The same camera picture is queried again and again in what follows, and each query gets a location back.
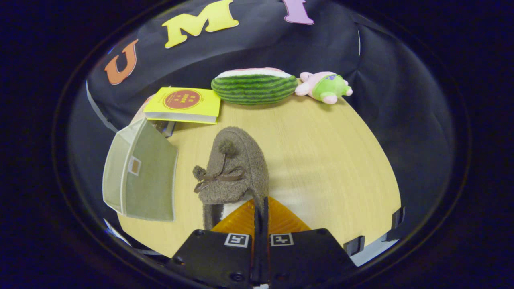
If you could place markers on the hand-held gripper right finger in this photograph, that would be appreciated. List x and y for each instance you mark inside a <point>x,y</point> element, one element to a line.
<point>305,261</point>

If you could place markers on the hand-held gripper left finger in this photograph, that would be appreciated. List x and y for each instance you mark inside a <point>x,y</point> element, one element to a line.
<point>213,261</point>

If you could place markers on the translucent plastic storage box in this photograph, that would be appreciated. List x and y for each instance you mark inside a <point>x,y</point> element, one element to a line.
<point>148,184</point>

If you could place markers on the brown fuzzy shoe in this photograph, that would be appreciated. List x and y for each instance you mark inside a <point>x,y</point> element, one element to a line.
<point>245,160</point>

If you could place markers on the black table edge clamp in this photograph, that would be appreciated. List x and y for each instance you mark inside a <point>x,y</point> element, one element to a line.
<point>397,218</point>
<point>354,245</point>

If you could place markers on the yellow book with red circle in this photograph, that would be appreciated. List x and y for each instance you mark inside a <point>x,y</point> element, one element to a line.
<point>182,102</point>

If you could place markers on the beige paperback book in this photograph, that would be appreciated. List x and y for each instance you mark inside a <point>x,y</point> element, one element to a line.
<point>146,106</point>

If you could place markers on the pink and green plush toy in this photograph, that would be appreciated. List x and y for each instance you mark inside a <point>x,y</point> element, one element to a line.
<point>327,86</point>

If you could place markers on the watermelon slice plush toy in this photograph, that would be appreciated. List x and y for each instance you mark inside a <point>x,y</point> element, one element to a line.
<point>253,88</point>

